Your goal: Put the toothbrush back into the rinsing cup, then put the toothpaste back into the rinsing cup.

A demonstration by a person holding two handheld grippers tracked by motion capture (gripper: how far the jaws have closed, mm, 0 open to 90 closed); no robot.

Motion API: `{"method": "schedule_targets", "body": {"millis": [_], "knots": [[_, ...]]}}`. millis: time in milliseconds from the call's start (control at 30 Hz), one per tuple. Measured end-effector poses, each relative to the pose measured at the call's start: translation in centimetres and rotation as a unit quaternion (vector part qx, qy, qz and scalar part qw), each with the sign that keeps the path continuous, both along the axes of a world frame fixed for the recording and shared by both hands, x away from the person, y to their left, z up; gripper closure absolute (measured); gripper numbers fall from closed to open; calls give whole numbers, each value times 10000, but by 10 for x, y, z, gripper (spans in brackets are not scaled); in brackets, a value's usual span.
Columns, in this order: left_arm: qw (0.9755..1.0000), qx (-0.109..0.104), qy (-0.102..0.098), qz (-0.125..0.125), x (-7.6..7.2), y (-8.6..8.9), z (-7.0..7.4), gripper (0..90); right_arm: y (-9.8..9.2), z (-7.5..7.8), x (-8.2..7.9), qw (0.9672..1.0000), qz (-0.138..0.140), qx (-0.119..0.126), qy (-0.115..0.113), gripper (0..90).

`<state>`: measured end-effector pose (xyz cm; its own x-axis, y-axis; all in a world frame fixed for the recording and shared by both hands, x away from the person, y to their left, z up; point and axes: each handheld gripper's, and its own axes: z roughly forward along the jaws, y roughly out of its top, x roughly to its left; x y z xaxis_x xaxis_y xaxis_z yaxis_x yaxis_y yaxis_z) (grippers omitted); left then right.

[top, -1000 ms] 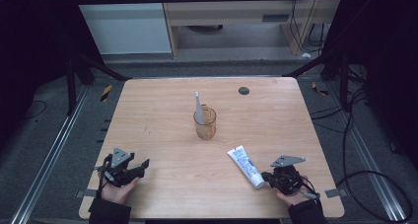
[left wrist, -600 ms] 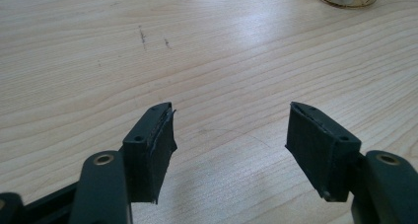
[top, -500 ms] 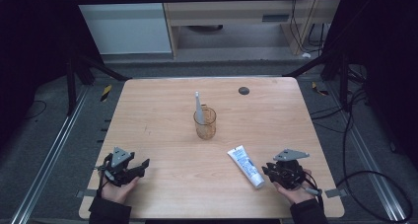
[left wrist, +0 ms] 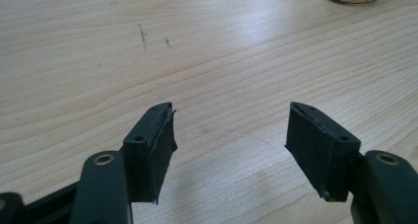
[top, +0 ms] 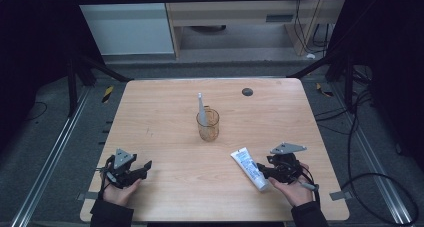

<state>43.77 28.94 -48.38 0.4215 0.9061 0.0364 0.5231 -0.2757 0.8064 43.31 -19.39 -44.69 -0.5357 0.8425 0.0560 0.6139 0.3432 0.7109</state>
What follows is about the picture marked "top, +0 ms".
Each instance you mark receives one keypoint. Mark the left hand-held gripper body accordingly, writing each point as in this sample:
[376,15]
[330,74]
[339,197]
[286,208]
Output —
[121,172]

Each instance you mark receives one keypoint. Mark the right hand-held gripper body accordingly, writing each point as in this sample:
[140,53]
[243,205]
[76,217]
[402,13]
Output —
[286,168]

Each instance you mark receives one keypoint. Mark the white toothpaste tube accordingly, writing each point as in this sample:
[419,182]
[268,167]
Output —
[248,167]

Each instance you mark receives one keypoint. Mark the transparent amber cup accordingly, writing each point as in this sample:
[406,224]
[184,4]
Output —
[208,130]

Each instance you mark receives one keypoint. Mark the white electric toothbrush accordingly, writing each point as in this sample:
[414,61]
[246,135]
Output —
[201,112]

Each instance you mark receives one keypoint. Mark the person's left hand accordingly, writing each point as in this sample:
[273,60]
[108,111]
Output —
[120,195]

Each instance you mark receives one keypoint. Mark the person's right hand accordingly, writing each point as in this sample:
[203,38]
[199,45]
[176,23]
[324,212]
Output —
[296,193]

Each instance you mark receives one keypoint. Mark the grey tape strip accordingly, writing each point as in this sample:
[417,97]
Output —
[340,195]
[87,196]

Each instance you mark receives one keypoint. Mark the dark round table grommet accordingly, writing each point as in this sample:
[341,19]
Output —
[247,92]

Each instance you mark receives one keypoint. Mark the yellow black tape strip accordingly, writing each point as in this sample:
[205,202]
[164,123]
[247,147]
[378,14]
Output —
[322,89]
[107,94]

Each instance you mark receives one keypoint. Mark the black metal stand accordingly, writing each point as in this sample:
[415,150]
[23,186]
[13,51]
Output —
[349,83]
[72,87]

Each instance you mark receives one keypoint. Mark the small white floor object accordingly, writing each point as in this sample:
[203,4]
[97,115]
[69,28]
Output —
[310,56]

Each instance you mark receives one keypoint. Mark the white cabinet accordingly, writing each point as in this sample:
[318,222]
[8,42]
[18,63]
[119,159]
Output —
[126,30]

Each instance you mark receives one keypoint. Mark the light wooden desk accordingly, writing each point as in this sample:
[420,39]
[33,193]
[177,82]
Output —
[233,12]

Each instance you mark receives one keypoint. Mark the dark curtain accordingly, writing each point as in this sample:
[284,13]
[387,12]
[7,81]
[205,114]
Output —
[393,37]
[30,37]

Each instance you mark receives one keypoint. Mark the aluminium floor rail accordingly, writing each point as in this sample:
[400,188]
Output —
[376,173]
[50,160]

